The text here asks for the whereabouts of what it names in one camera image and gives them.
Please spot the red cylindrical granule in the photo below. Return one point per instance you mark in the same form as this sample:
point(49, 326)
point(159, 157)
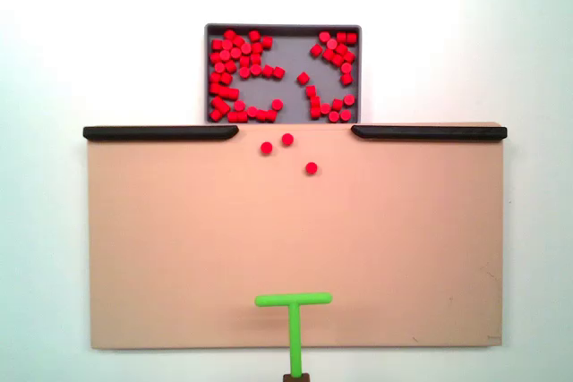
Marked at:
point(226, 78)
point(239, 106)
point(328, 54)
point(266, 147)
point(346, 78)
point(219, 67)
point(287, 139)
point(233, 116)
point(337, 59)
point(349, 99)
point(218, 102)
point(325, 108)
point(277, 104)
point(315, 111)
point(261, 114)
point(225, 55)
point(244, 61)
point(346, 68)
point(230, 65)
point(216, 57)
point(255, 70)
point(227, 45)
point(215, 77)
point(217, 45)
point(341, 48)
point(341, 37)
point(324, 36)
point(267, 41)
point(216, 115)
point(279, 73)
point(229, 35)
point(348, 57)
point(333, 116)
point(331, 44)
point(311, 168)
point(254, 36)
point(224, 91)
point(271, 115)
point(225, 107)
point(233, 93)
point(315, 100)
point(244, 72)
point(214, 87)
point(303, 78)
point(310, 90)
point(316, 50)
point(236, 52)
point(238, 41)
point(256, 47)
point(267, 71)
point(246, 48)
point(242, 117)
point(255, 59)
point(337, 104)
point(252, 112)
point(352, 37)
point(345, 115)

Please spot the grey rectangular tray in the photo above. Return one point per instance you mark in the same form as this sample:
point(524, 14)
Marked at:
point(291, 55)

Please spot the beige flat board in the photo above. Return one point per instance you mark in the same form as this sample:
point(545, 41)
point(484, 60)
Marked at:
point(179, 243)

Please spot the black guard rail strip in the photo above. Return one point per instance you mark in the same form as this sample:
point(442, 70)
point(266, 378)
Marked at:
point(430, 132)
point(156, 133)

